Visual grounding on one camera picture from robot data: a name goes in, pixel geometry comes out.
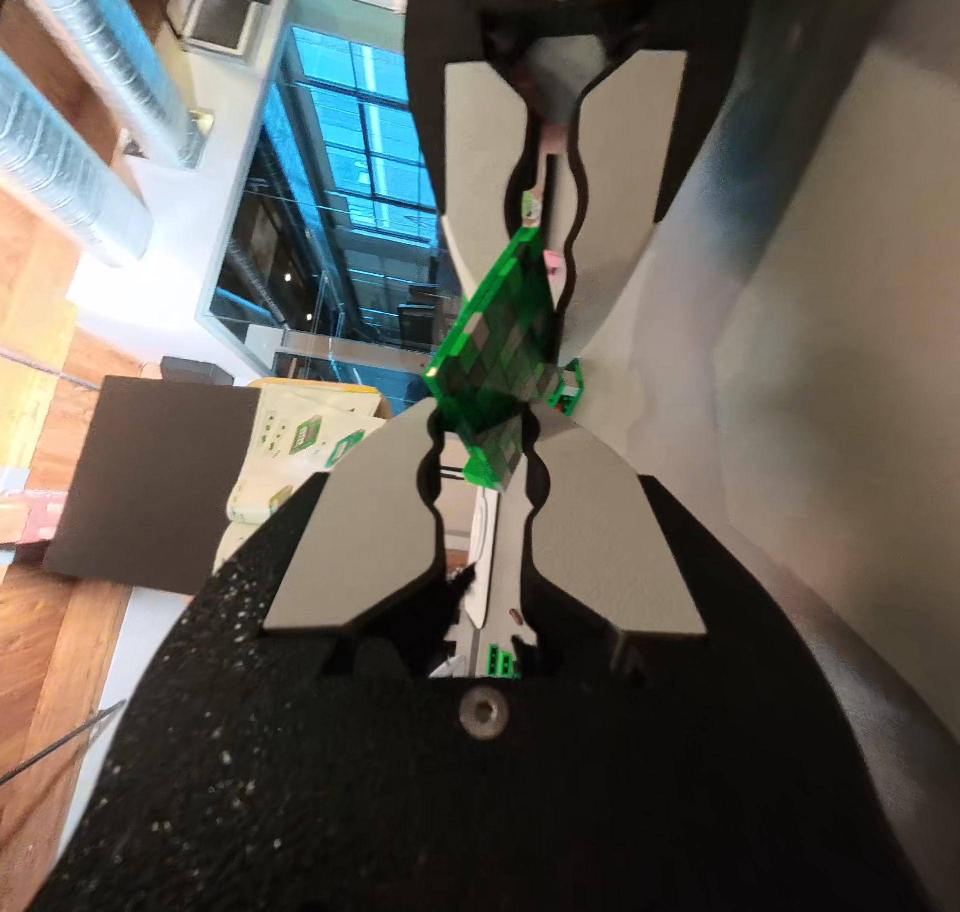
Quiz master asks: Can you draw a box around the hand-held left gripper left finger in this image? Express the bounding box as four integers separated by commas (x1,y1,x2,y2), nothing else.
262,399,450,677

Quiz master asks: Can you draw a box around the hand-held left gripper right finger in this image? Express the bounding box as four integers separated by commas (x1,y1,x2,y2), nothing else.
519,404,708,679

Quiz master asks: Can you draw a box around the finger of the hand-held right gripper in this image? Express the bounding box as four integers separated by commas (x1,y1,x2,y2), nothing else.
556,48,689,369
441,60,544,304

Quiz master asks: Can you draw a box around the green lego plate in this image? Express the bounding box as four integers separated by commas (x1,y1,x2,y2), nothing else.
423,225,561,493

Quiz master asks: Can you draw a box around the lego instruction booklet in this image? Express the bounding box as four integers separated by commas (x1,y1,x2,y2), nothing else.
223,383,393,547

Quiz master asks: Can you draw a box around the green blocky lego build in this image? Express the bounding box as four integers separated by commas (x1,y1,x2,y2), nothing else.
546,357,587,414

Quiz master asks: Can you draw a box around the dark grey panel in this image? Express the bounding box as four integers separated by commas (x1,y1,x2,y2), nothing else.
42,374,264,597

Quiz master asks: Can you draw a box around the black monitor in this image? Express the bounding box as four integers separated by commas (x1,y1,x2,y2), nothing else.
160,355,235,387

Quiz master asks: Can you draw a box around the wall vent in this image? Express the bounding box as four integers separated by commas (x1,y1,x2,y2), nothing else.
178,0,273,60

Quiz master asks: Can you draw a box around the teal air duct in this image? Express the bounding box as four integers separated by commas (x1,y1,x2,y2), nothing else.
13,0,208,171

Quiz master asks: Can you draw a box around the silver air duct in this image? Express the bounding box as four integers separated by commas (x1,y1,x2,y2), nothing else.
0,50,156,269

